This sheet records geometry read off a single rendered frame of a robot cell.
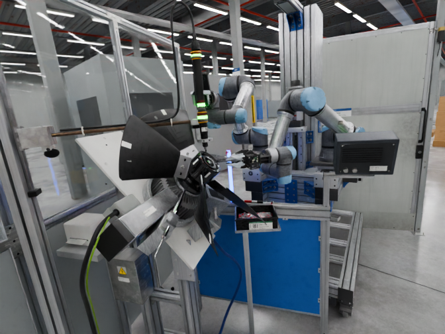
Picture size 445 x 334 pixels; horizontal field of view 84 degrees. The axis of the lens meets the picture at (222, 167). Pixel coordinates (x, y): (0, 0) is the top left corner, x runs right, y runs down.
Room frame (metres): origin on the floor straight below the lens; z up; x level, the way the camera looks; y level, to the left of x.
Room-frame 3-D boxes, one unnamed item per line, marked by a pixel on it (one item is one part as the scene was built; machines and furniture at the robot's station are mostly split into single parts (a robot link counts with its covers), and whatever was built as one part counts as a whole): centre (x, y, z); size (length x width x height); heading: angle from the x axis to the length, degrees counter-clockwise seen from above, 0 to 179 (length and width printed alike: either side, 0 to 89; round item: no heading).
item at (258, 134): (1.85, -0.29, 1.20); 0.13 x 0.12 x 0.14; 69
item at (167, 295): (1.03, 0.32, 0.56); 0.19 x 0.04 x 0.04; 71
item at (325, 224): (1.26, -0.55, 0.39); 0.04 x 0.04 x 0.78; 71
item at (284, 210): (1.40, -0.14, 0.82); 0.90 x 0.04 x 0.08; 71
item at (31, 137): (0.92, 0.67, 1.39); 0.10 x 0.07 x 0.09; 106
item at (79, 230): (1.10, 0.68, 0.92); 0.17 x 0.16 x 0.11; 71
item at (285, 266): (1.40, -0.14, 0.45); 0.82 x 0.02 x 0.66; 71
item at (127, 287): (0.98, 0.46, 0.73); 0.15 x 0.09 x 0.22; 71
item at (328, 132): (1.58, -0.72, 1.20); 0.13 x 0.12 x 0.14; 26
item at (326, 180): (1.26, -0.55, 0.96); 0.03 x 0.03 x 0.20; 71
